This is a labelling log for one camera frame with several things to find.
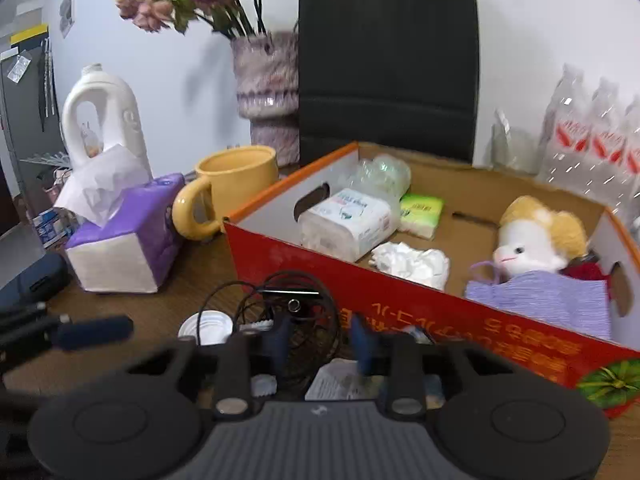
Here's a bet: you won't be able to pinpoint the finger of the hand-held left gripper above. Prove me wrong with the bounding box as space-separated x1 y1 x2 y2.
0 312 135 363
0 301 51 326

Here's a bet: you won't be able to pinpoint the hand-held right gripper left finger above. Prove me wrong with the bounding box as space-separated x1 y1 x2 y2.
125 317 293 421

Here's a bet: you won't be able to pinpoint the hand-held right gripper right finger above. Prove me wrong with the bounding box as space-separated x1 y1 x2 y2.
350 312 506 418

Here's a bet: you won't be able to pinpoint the black cable bundle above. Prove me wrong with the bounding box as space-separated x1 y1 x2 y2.
196 270 344 401

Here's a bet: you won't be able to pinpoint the red orange cardboard box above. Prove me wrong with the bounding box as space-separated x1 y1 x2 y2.
222 141 640 420

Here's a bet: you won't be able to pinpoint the white tissue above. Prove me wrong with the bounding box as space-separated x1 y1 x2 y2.
371 241 451 291

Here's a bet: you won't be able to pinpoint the clear plastic container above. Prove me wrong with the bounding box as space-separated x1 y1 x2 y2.
298 188 394 263

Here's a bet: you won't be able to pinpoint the green tissue pack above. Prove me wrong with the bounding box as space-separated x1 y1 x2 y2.
398 193 446 240

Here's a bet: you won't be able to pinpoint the translucent plastic bag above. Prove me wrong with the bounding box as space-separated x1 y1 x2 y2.
347 154 412 203

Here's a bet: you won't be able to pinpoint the purple knitted pouch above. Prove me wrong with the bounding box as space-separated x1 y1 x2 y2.
465 259 613 341

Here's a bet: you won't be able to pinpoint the white yellow plush sheep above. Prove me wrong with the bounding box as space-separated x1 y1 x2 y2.
492 196 590 276

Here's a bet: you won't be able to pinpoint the red artificial rose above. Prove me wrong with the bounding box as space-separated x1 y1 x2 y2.
560 255 612 286

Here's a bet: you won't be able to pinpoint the dark blue pouch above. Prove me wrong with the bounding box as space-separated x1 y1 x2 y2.
0 252 71 311

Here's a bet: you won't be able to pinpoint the small white plastic packet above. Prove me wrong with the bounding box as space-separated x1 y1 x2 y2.
250 374 277 397

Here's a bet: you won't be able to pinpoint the white paper leaflet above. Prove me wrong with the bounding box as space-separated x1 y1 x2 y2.
304 358 366 402

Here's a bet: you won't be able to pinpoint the small blue packet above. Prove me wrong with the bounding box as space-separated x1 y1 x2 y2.
400 324 436 346

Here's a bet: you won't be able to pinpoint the white plastic cap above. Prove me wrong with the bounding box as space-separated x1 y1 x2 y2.
178 311 235 346

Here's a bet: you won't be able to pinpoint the purple tissue pack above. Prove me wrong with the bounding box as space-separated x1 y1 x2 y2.
52 143 187 295

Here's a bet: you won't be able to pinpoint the blue white box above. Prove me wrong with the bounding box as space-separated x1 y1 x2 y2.
32 207 76 251

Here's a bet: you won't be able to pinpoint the yellow ceramic mug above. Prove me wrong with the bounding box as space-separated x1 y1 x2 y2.
172 145 279 241

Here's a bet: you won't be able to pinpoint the grey metal cabinet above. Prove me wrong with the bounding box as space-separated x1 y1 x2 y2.
0 25 68 241

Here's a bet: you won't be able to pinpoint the white detergent bottle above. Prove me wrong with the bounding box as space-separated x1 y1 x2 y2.
61 63 153 181

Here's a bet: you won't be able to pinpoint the clear glass cup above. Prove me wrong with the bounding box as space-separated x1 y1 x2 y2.
491 110 546 176

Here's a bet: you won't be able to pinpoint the black paper bag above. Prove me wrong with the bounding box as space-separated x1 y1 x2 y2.
297 0 478 166

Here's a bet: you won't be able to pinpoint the red label water bottle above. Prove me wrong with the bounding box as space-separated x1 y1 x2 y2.
620 97 640 221
587 77 627 206
537 63 596 191

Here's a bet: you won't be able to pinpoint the dried pink flowers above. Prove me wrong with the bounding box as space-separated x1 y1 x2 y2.
114 0 281 41

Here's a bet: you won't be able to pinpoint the wall poster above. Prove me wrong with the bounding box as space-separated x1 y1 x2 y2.
59 0 76 40

